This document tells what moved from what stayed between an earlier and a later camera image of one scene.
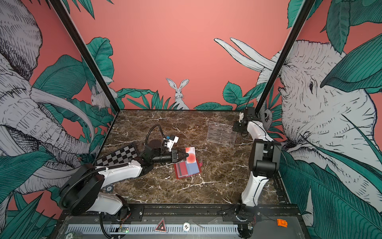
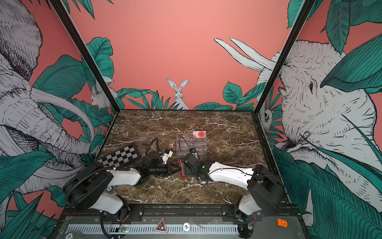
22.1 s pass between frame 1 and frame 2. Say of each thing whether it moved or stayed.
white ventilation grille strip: stayed
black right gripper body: moved
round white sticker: stayed
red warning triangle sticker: stayed
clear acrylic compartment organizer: moved
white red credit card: moved
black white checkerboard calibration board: stayed
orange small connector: stayed
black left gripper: moved
